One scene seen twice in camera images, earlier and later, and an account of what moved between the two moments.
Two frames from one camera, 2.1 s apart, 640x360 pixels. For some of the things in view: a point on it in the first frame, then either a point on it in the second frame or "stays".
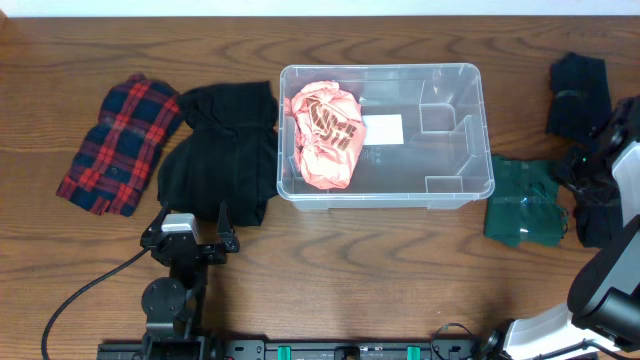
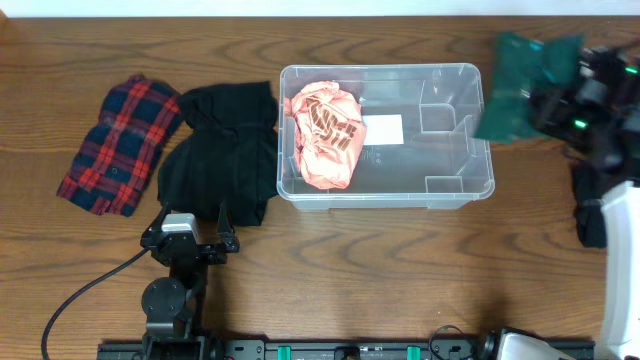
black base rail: [319, 349] stays
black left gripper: [211, 258] stays
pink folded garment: [328, 131] stays
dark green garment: [522, 207] to [526, 67]
